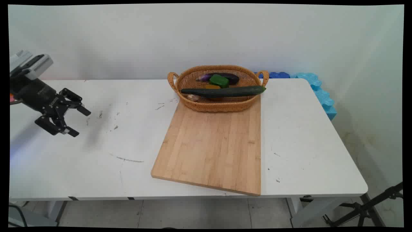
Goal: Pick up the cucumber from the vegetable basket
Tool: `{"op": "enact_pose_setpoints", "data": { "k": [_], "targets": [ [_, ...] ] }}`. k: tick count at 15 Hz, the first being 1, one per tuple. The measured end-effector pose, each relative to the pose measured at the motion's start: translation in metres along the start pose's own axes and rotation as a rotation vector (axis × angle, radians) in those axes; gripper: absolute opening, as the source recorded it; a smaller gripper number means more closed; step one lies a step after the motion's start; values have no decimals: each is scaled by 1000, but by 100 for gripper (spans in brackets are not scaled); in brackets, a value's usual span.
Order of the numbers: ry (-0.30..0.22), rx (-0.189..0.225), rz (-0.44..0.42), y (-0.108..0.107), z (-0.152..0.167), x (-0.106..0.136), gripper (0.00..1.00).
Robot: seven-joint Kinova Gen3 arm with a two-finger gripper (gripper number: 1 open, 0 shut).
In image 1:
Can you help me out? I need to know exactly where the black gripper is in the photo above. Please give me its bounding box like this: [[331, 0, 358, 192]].
[[10, 77, 91, 138]]

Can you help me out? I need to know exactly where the long dark green cucumber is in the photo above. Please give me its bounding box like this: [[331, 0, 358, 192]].
[[181, 85, 267, 98]]

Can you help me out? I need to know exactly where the white table leg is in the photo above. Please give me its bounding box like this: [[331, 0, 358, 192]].
[[286, 197, 349, 228], [44, 200, 68, 223]]

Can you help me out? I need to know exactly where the wooden cutting board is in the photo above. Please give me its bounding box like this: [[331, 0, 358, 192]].
[[151, 96, 262, 196]]

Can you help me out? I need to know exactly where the green bell pepper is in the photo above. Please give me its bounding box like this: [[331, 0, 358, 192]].
[[209, 74, 230, 88]]

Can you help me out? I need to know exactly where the purple eggplant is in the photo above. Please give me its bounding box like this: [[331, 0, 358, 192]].
[[196, 72, 239, 85]]

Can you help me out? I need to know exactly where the dark blue foam block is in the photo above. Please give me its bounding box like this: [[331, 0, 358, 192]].
[[254, 72, 291, 79]]

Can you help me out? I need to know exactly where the light blue foam block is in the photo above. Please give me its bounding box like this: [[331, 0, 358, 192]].
[[290, 72, 337, 121]]

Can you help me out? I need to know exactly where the black tripod stand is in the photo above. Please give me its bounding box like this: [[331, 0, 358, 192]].
[[301, 182, 403, 227]]

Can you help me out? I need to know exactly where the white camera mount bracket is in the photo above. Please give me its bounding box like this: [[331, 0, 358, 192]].
[[10, 50, 33, 70]]

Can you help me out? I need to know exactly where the woven wicker basket with handles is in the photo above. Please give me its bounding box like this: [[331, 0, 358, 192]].
[[167, 65, 269, 112]]

